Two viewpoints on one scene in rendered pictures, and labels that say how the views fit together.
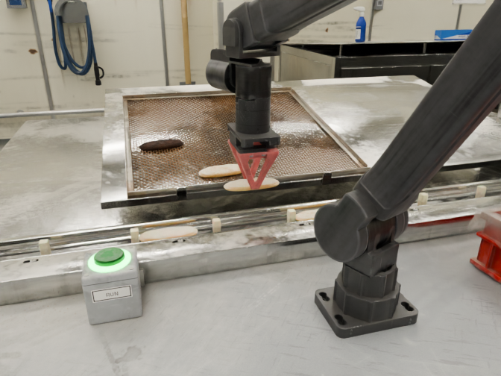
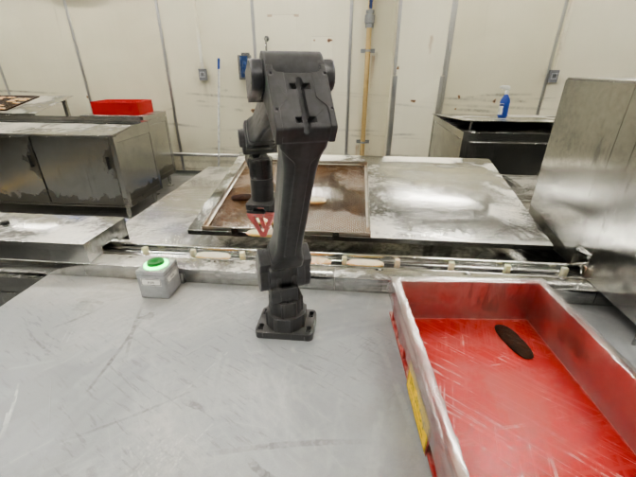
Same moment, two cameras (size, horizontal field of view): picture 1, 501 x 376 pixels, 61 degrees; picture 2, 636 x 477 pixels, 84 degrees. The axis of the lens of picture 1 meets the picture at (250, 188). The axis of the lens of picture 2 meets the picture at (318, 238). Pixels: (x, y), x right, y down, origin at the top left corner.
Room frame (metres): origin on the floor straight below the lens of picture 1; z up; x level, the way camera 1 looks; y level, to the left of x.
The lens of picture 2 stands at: (-0.06, -0.43, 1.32)
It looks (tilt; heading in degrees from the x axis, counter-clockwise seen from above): 26 degrees down; 21
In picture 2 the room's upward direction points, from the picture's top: straight up
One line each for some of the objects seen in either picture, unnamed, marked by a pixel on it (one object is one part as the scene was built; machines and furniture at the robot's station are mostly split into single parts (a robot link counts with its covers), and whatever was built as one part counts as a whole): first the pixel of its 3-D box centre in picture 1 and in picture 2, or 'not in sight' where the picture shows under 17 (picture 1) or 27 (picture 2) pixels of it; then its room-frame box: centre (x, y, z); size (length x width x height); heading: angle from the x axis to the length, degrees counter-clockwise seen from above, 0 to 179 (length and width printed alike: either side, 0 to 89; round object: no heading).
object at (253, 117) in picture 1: (253, 118); (262, 191); (0.68, 0.00, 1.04); 0.10 x 0.07 x 0.07; 16
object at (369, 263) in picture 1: (358, 232); (280, 274); (0.49, -0.14, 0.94); 0.09 x 0.05 x 0.10; 37
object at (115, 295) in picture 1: (115, 292); (161, 282); (0.49, 0.19, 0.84); 0.08 x 0.08 x 0.11; 15
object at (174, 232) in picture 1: (168, 233); (213, 255); (0.64, 0.14, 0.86); 0.10 x 0.04 x 0.01; 105
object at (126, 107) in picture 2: not in sight; (123, 106); (3.01, 3.02, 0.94); 0.51 x 0.36 x 0.13; 109
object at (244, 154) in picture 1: (253, 160); (263, 218); (0.68, 0.00, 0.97); 0.07 x 0.07 x 0.09; 16
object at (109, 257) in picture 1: (109, 259); (155, 263); (0.49, 0.19, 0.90); 0.04 x 0.04 x 0.02
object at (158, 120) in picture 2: not in sight; (133, 152); (3.01, 3.02, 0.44); 0.70 x 0.55 x 0.87; 105
